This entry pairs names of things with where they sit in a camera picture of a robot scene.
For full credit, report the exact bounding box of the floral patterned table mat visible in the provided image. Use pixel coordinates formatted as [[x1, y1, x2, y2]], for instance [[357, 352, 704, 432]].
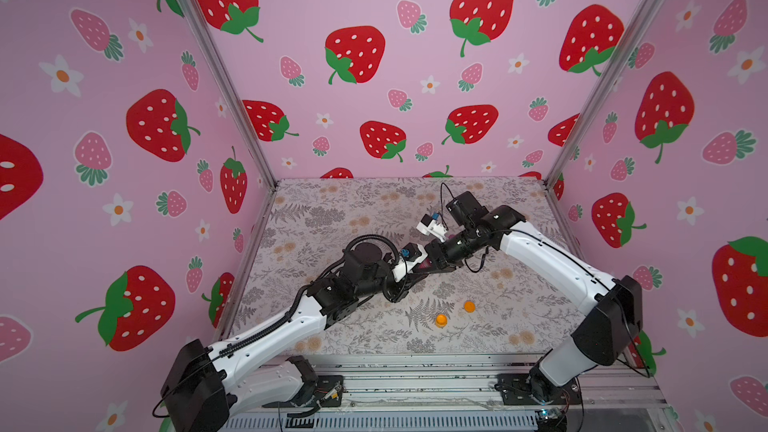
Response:
[[229, 177, 583, 355]]

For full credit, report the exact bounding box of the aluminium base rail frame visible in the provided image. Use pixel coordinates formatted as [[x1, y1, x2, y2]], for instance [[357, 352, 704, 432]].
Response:
[[167, 352, 679, 432]]

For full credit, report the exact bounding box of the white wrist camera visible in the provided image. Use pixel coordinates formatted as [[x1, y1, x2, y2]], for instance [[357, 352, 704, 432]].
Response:
[[393, 243, 428, 282], [416, 212, 448, 243]]

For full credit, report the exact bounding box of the orange paint jar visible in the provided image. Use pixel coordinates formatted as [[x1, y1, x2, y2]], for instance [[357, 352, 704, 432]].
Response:
[[435, 314, 448, 328]]

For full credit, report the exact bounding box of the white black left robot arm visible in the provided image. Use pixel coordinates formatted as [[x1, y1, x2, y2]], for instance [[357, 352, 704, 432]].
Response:
[[158, 234, 427, 431]]

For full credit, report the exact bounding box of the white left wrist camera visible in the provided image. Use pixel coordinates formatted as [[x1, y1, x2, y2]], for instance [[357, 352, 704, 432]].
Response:
[[393, 243, 428, 282]]

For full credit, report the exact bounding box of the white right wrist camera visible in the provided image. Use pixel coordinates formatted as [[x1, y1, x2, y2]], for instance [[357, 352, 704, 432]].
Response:
[[416, 212, 448, 243]]

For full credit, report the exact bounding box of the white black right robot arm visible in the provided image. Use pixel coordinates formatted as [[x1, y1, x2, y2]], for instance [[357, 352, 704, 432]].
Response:
[[417, 192, 643, 404]]

